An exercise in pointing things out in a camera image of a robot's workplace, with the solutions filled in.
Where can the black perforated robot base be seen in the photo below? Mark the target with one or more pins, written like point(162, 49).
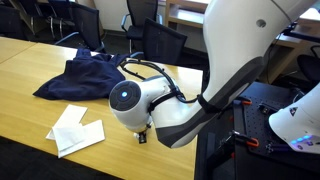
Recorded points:
point(220, 157)

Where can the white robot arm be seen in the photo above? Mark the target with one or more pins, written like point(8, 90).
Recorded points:
point(237, 34)

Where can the black mesh office chair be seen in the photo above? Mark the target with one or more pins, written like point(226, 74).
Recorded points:
point(160, 44)

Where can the black office chair back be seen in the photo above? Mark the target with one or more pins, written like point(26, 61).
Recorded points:
point(133, 22)

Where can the navy blue cloth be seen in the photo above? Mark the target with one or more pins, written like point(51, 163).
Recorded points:
point(85, 77)

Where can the wooden shelf unit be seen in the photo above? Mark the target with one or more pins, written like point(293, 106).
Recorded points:
point(185, 12)

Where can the orange black clamp upper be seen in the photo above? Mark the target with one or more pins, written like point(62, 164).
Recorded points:
point(244, 101)

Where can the orange black clamp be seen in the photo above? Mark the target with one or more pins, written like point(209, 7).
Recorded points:
point(243, 138)
point(244, 101)

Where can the white paper sheet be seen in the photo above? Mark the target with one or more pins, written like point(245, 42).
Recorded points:
point(71, 116)

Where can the black office chair left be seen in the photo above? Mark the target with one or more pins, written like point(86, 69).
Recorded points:
point(86, 22)

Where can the white folded paper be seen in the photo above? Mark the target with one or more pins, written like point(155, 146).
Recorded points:
point(74, 138)

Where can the black chair far right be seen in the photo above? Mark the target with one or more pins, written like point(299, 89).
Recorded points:
point(310, 65)

